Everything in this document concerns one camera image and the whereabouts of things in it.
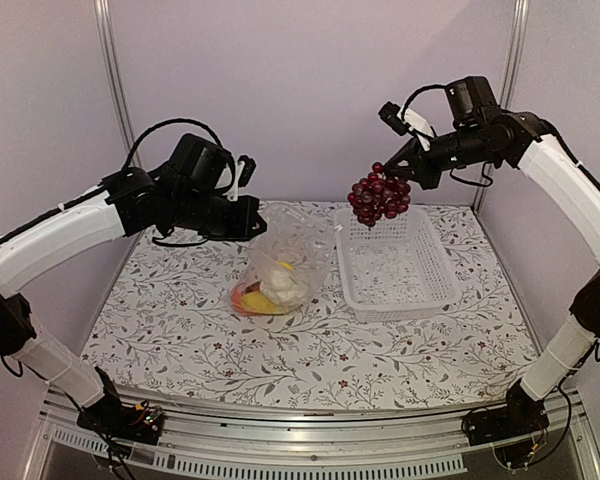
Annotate orange toy pumpkin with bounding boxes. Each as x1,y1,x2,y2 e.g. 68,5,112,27
230,284,252,314

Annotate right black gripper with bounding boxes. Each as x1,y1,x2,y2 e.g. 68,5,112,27
384,123,500,189

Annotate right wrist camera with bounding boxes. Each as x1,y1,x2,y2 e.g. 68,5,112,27
378,102,436,151

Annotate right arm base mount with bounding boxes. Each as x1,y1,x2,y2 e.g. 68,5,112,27
461,385,549,470

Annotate left aluminium frame post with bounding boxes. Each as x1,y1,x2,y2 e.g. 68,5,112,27
93,0,135,153

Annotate clear zip top bag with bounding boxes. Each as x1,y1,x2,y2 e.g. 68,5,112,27
229,202,335,316

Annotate right aluminium frame post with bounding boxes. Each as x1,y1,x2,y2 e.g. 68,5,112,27
472,0,531,209

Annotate aluminium frame post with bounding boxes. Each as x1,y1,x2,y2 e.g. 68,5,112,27
472,0,531,209
93,0,135,153

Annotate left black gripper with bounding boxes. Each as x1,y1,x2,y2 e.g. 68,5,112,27
170,187,267,241

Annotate dark red toy grapes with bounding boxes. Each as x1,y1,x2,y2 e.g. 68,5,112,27
347,162,411,229

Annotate white plastic basket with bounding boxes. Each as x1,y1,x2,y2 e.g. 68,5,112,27
333,206,461,323

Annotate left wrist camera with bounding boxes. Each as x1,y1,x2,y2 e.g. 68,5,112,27
217,155,256,202

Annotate floral table mat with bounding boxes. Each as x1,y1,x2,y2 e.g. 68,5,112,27
82,206,537,410

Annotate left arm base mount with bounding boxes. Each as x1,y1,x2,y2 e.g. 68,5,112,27
77,367,165,446

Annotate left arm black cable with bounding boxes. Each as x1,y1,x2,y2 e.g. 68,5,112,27
124,117,224,166

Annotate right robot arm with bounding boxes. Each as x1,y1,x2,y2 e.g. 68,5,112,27
379,76,600,436

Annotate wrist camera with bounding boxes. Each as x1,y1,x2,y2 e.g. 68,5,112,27
378,102,436,151
217,155,256,202

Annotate front aluminium rail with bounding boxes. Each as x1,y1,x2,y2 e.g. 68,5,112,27
23,388,600,479

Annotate white toy cauliflower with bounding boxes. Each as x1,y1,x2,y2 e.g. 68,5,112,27
260,269,307,307

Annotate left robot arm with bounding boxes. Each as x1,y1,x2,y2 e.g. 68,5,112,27
0,134,266,434

